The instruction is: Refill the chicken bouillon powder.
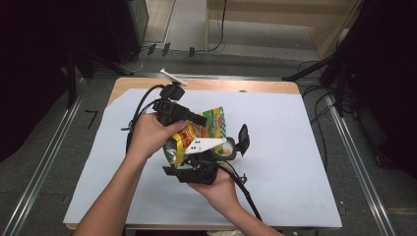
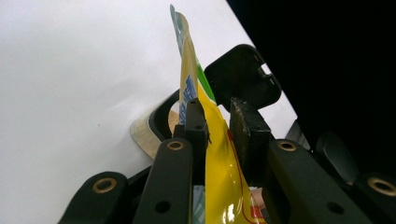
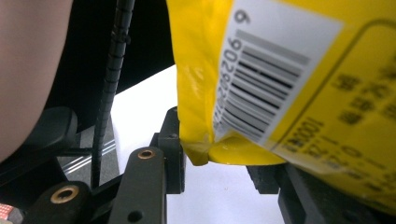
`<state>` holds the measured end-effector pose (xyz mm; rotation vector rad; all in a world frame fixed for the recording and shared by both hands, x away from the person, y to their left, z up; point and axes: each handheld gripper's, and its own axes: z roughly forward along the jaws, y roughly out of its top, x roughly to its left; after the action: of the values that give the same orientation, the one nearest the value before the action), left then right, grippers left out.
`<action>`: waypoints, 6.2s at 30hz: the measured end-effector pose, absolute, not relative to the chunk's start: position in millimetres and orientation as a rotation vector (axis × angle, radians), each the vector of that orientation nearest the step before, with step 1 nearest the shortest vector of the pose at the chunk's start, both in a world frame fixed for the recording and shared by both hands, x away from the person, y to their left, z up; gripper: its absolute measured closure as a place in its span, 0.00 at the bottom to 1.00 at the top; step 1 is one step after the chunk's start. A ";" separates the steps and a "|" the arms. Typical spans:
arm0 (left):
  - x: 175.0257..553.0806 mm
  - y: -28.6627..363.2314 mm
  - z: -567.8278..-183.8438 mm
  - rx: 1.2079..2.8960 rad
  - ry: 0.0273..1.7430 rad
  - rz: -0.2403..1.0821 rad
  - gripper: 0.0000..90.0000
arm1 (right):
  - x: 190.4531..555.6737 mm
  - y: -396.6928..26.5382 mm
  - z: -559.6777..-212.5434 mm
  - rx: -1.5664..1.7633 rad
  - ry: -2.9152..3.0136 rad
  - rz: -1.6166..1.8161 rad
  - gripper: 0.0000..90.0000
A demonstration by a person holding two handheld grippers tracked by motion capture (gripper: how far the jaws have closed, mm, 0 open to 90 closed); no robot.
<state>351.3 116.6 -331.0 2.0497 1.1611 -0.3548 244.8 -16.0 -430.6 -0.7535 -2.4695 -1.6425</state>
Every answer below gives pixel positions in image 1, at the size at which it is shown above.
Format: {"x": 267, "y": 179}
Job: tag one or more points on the person's left hand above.
{"x": 149, "y": 137}

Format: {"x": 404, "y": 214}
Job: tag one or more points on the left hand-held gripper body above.
{"x": 170, "y": 109}

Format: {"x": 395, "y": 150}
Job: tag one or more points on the white cloth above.
{"x": 226, "y": 233}

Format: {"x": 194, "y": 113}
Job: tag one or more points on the yellow green spouted pouch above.
{"x": 196, "y": 132}

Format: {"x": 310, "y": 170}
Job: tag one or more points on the black cabinet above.
{"x": 126, "y": 29}

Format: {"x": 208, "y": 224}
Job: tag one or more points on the black stand leg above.
{"x": 305, "y": 70}

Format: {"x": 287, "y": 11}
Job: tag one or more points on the person's right hand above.
{"x": 221, "y": 193}

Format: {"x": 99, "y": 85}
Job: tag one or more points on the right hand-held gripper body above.
{"x": 200, "y": 173}

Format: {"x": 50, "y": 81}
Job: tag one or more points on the light wooden frame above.
{"x": 331, "y": 36}

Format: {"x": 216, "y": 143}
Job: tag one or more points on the white paper sheet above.
{"x": 288, "y": 147}

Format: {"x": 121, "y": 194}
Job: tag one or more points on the black clear-lid cup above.
{"x": 243, "y": 139}

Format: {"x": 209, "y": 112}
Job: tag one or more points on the metal floor rail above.
{"x": 213, "y": 76}
{"x": 42, "y": 164}
{"x": 360, "y": 170}

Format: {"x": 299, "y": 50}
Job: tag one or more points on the wooden table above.
{"x": 229, "y": 85}

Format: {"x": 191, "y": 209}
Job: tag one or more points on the black metal stand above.
{"x": 71, "y": 78}

